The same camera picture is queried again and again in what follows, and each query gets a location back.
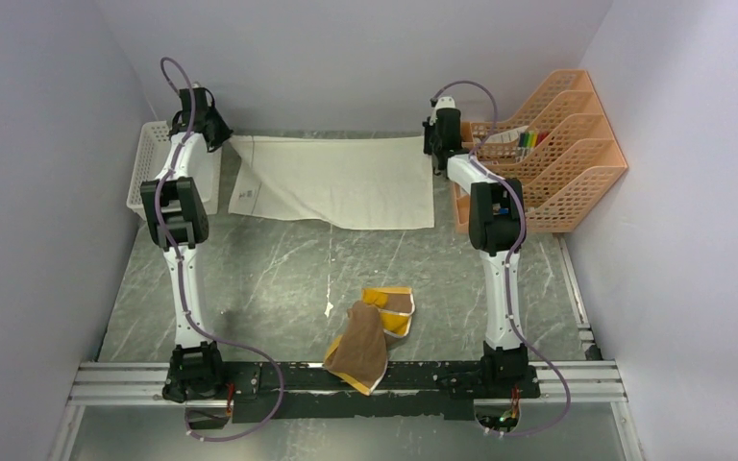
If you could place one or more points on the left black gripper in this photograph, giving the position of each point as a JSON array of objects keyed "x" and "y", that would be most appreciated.
[{"x": 226, "y": 131}]

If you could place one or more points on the cream white towel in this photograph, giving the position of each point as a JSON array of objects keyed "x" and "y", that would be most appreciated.
[{"x": 376, "y": 184}]

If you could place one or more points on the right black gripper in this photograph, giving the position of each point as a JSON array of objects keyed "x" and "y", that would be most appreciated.
[{"x": 429, "y": 129}]

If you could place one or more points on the coloured marker pens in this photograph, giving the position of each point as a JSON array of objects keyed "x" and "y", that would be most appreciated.
[{"x": 527, "y": 141}]

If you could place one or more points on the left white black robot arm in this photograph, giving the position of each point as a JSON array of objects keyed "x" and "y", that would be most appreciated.
[{"x": 178, "y": 224}]

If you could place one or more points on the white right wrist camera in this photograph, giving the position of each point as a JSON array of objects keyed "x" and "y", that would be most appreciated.
[{"x": 439, "y": 103}]

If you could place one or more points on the brown yellow towel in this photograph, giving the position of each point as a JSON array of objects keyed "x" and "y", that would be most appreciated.
[{"x": 377, "y": 322}]

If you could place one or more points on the orange file organizer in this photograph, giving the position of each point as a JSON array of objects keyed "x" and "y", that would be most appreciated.
[{"x": 566, "y": 175}]

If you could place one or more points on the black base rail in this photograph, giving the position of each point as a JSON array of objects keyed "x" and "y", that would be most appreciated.
[{"x": 302, "y": 390}]

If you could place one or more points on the white label card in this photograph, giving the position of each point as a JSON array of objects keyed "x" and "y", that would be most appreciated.
[{"x": 512, "y": 135}]

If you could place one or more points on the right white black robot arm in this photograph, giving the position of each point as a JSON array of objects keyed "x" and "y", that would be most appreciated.
[{"x": 496, "y": 229}]

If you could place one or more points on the white plastic basket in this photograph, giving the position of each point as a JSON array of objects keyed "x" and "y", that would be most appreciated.
[{"x": 152, "y": 152}]

